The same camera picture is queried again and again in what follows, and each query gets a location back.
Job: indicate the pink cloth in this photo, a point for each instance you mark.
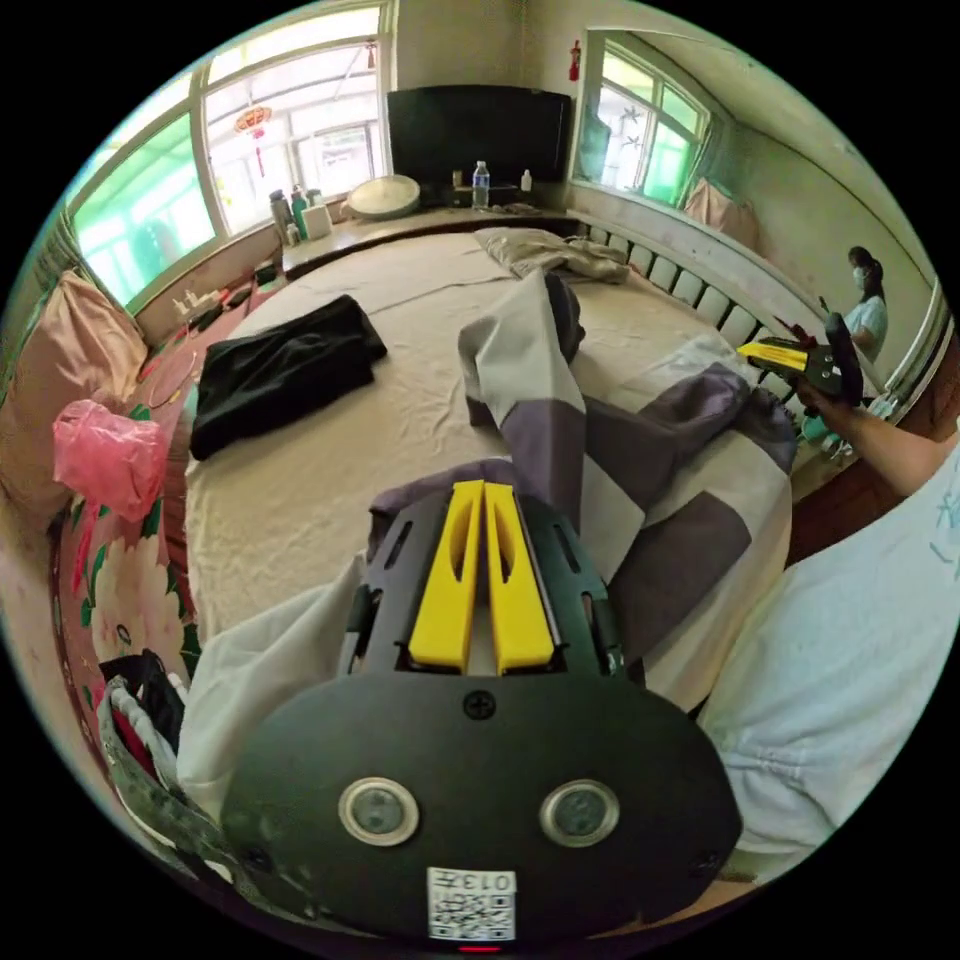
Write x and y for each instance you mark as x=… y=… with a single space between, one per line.
x=721 y=208

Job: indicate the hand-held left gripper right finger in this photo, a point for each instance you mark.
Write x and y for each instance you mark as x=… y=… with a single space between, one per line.
x=519 y=600

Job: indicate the white and purple hoodie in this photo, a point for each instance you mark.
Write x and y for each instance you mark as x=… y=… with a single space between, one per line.
x=541 y=420

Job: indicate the person's right forearm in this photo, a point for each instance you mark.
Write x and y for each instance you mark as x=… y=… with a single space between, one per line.
x=892 y=446

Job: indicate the round white basin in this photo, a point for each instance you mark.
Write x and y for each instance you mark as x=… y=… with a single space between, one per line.
x=382 y=196

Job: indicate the person's right hand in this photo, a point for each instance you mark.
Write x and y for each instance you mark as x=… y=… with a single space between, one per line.
x=821 y=405

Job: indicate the black television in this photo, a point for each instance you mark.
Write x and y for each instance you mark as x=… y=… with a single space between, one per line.
x=480 y=135

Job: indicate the black garment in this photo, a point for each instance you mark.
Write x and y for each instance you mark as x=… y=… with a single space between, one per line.
x=285 y=371

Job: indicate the pink pillow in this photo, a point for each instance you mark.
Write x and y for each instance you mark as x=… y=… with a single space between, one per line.
x=67 y=375

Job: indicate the person's body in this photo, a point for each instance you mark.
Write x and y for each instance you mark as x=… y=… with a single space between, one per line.
x=847 y=645

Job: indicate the green thermos flask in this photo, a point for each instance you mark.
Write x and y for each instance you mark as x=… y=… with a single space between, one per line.
x=300 y=212

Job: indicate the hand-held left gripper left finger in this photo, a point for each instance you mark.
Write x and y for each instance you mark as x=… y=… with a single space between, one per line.
x=445 y=592

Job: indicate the beige garment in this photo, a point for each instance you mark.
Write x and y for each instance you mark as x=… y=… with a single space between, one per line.
x=559 y=253

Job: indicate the large window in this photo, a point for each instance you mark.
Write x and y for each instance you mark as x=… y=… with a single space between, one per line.
x=225 y=150

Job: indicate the small window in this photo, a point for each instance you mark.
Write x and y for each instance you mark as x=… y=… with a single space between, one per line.
x=645 y=127

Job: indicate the clear water bottle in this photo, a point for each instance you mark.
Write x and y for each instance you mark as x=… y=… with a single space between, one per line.
x=480 y=185

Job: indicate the white box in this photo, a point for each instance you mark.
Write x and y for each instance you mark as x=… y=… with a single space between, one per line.
x=317 y=222

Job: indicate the pile of clothes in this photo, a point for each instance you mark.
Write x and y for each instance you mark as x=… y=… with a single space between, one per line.
x=146 y=727

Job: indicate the red hanging lantern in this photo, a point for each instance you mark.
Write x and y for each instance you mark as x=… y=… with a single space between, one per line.
x=255 y=129

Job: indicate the grey thermos flask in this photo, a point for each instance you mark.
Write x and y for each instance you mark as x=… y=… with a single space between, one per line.
x=280 y=214

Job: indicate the pink plastic bag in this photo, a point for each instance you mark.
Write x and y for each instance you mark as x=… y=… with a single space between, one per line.
x=112 y=454

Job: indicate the bed with beige sheet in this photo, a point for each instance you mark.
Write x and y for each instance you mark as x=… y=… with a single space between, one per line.
x=315 y=510

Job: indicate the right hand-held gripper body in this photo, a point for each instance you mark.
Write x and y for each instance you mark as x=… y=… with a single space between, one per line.
x=834 y=360

